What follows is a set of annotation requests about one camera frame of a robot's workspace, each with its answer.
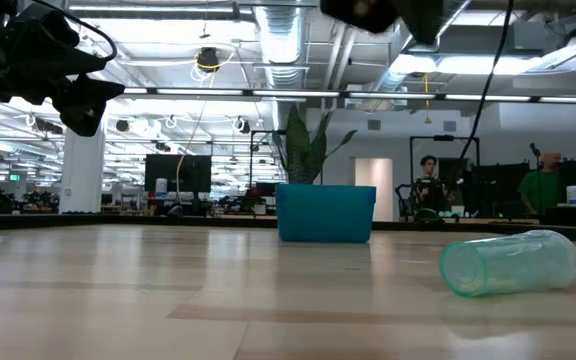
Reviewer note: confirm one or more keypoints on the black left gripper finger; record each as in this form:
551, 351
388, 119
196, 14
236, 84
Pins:
85, 107

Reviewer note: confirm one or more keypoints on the green pill bottle white cap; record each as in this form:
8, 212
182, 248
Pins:
518, 262

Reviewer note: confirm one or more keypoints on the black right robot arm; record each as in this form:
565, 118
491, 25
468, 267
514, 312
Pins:
363, 14

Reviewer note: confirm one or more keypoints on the blue plastic basket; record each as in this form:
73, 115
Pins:
324, 214

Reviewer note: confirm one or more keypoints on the white pillar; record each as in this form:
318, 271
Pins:
83, 170

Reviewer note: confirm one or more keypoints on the white wipes canister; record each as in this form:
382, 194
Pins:
573, 196
161, 187

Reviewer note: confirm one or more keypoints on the black monitor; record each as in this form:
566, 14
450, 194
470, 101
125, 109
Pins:
178, 172

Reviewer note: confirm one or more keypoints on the long ceiling light strip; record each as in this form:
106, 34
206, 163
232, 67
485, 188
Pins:
293, 93

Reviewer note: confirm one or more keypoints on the green snake plant in pot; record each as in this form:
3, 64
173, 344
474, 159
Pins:
302, 150

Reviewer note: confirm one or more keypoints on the person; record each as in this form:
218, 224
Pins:
540, 190
429, 192

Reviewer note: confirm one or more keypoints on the black metal rig frame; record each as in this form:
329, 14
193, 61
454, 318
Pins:
251, 160
443, 138

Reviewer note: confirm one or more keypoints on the silver ventilation duct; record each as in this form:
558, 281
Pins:
282, 35
398, 75

